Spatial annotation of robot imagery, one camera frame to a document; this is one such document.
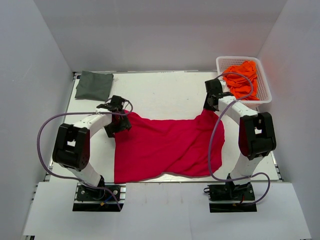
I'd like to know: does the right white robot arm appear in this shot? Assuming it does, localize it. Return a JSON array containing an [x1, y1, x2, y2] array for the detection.
[[203, 78, 277, 200]]

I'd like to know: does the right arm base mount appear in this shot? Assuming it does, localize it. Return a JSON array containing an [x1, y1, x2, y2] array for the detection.
[[203, 182, 257, 214]]

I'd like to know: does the red t shirt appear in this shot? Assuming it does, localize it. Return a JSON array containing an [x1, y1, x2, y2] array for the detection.
[[114, 110, 225, 184]]

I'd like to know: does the orange t shirt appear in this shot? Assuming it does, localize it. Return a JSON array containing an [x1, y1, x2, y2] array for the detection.
[[223, 60, 260, 101]]

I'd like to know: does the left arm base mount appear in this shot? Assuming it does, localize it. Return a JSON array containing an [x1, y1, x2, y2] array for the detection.
[[72, 184, 126, 213]]

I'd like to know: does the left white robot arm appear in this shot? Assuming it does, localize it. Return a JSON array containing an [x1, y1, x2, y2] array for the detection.
[[52, 95, 132, 200]]

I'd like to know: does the folded grey t shirt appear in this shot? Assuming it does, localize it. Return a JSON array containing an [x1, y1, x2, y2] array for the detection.
[[75, 71, 114, 102]]

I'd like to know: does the white plastic basket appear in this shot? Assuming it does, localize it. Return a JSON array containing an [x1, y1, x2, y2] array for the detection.
[[216, 56, 272, 108]]

